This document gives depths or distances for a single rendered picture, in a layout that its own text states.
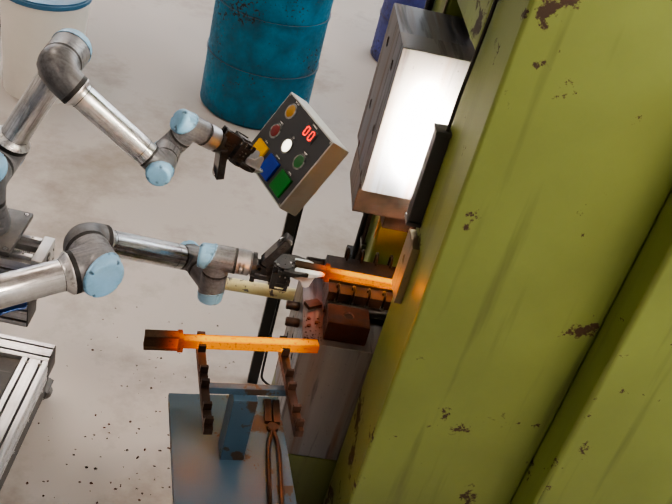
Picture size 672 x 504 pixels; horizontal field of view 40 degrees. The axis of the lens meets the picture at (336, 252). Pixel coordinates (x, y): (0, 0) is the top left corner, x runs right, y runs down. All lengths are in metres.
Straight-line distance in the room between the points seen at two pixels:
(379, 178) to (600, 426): 0.81
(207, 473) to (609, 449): 0.99
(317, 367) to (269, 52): 2.94
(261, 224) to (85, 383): 1.43
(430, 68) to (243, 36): 3.11
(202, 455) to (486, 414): 0.72
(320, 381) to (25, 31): 3.11
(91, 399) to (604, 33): 2.38
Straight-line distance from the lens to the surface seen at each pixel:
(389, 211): 2.45
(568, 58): 1.86
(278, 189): 2.98
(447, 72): 2.22
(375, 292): 2.65
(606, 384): 2.23
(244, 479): 2.35
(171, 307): 3.99
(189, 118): 2.71
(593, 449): 2.38
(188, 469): 2.34
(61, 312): 3.91
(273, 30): 5.19
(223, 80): 5.41
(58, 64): 2.61
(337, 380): 2.62
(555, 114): 1.90
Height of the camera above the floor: 2.53
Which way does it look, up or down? 34 degrees down
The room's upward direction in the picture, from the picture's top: 16 degrees clockwise
